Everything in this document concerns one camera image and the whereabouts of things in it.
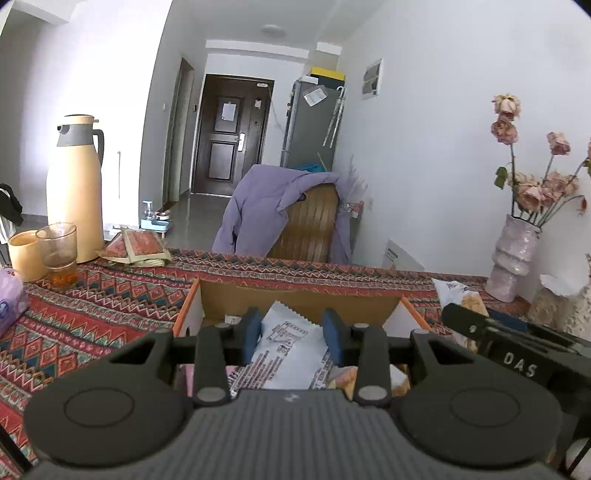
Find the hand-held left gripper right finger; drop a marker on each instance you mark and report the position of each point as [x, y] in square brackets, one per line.
[332, 337]

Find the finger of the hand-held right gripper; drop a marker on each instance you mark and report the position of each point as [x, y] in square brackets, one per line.
[461, 318]

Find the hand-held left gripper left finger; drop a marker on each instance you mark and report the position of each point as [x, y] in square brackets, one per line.
[251, 337]

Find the orange print snack packet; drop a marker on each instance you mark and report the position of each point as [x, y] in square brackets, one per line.
[455, 290]

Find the red cardboard box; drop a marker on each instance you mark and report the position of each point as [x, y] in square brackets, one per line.
[300, 300]

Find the flat white snack packet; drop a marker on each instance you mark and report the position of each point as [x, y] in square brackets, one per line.
[232, 319]

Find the orange white snack packet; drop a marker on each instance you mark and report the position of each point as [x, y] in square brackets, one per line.
[344, 378]

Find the glass jar with paper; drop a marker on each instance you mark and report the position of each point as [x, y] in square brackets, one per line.
[551, 300]

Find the slim pink snack packet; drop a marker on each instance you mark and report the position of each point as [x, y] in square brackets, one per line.
[185, 378]

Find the pink ribbed vase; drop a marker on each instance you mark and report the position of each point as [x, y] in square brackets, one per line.
[512, 258]

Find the speckled white vase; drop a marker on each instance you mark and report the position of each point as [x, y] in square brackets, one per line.
[582, 309]

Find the white leaning board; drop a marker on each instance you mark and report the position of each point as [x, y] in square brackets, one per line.
[401, 256]

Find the wooden chair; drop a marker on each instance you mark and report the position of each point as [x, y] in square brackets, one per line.
[307, 221]

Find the purple jacket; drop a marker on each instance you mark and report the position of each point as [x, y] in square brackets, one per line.
[258, 207]

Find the red patterned pouch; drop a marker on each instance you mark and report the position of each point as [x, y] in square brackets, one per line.
[136, 247]

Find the dried pink roses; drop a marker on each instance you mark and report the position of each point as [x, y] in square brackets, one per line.
[535, 184]

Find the dark brown door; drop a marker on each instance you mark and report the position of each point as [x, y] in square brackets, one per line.
[231, 134]

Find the glass cup with tea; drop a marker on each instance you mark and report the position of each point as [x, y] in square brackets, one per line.
[57, 254]

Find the grey refrigerator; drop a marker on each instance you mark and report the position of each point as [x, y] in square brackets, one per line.
[309, 124]

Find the white side door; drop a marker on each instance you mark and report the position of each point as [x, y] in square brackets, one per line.
[178, 134]

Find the white umbrella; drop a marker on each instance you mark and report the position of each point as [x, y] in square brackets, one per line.
[337, 115]

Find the paper sheet on door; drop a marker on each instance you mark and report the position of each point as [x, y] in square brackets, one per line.
[228, 110]

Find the cream thermos jug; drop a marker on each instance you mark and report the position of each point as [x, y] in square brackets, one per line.
[76, 184]

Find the cream mug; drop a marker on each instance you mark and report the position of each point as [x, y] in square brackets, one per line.
[25, 256]

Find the paper note on refrigerator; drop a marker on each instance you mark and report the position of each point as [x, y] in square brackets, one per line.
[316, 96]

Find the purple white tissue pack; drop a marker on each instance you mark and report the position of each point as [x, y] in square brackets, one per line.
[9, 300]

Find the yellow black box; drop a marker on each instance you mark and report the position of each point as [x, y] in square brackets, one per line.
[325, 74]

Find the black bag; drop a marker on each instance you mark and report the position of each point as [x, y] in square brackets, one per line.
[7, 203]

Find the ceiling light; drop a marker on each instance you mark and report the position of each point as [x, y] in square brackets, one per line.
[274, 30]

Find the white wall panel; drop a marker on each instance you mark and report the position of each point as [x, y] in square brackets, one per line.
[371, 78]

